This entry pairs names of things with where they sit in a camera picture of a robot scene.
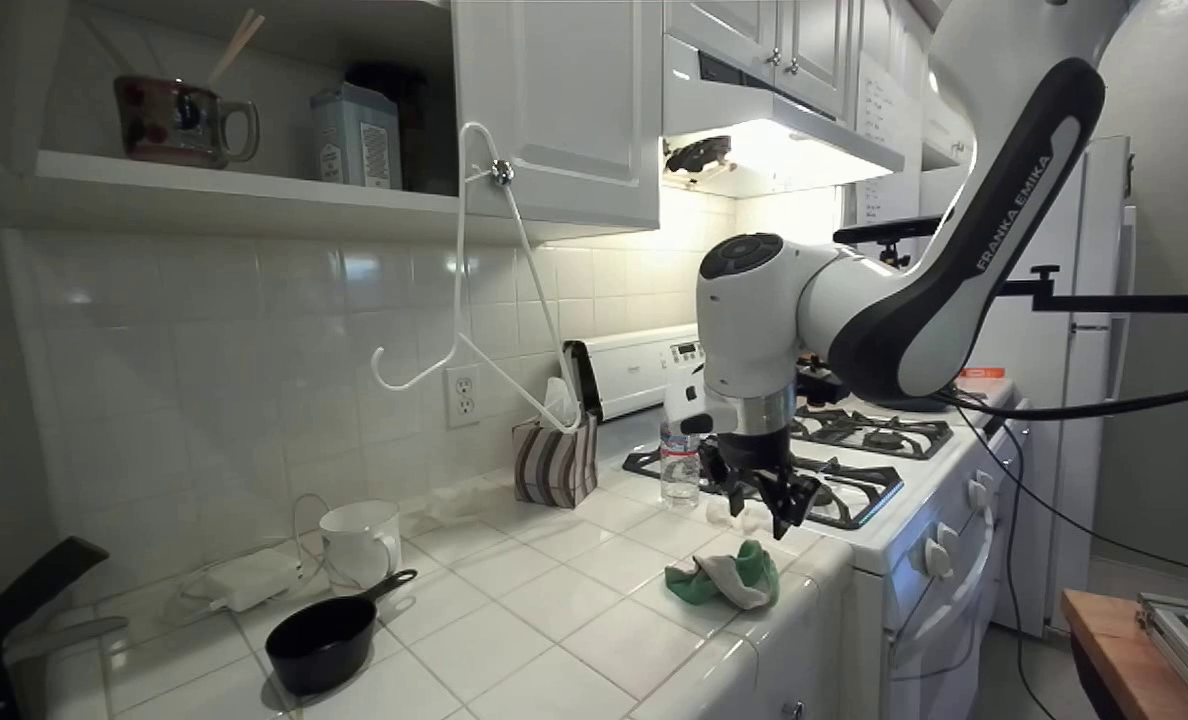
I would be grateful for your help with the white cabinets above hood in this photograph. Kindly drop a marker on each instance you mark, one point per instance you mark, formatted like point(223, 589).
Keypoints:
point(752, 34)

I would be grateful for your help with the dark box on shelf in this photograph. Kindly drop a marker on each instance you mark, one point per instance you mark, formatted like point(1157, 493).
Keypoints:
point(423, 135)

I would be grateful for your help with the wooden work table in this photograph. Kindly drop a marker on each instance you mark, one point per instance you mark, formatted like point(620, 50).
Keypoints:
point(1113, 653)

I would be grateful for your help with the white closed cabinet door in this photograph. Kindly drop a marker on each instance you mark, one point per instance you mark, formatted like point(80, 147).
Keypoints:
point(559, 94)

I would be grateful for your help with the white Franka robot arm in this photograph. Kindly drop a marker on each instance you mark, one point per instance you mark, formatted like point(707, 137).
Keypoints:
point(994, 226)

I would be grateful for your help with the white refrigerator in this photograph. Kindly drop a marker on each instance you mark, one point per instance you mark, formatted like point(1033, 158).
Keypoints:
point(1086, 507)

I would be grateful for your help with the white ceramic mug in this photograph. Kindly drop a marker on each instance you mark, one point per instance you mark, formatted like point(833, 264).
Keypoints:
point(356, 546)

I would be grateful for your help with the white wall outlet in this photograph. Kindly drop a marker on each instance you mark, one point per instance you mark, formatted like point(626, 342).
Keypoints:
point(467, 398)

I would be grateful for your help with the black horizontal mount rod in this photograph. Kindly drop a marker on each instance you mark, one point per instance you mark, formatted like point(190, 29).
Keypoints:
point(1125, 300)

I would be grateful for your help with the small black pan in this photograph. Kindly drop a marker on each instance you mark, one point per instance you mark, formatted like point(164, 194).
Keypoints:
point(316, 644)

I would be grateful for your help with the white cabinet shelf board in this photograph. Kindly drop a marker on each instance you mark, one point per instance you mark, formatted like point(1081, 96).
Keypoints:
point(217, 194)

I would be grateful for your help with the clear plastic water bottle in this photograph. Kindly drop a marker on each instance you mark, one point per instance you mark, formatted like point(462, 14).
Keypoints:
point(680, 472)

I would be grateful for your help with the green and grey cloth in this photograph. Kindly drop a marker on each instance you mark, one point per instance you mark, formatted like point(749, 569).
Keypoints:
point(732, 583)

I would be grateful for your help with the white flat plastic item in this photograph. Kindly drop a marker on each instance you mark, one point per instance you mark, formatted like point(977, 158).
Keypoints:
point(254, 583)

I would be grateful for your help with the white range hood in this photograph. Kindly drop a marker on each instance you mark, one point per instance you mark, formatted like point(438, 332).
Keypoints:
point(726, 94)

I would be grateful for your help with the white hook stand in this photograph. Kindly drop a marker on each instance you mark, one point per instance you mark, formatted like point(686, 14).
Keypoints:
point(456, 255)

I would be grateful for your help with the white gas stove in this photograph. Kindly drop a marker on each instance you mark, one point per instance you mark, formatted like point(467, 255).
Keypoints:
point(927, 640)

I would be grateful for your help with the dark patterned mug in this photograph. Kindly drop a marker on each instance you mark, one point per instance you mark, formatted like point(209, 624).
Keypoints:
point(173, 120)

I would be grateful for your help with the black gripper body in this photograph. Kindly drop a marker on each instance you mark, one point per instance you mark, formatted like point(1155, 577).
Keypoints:
point(752, 467)

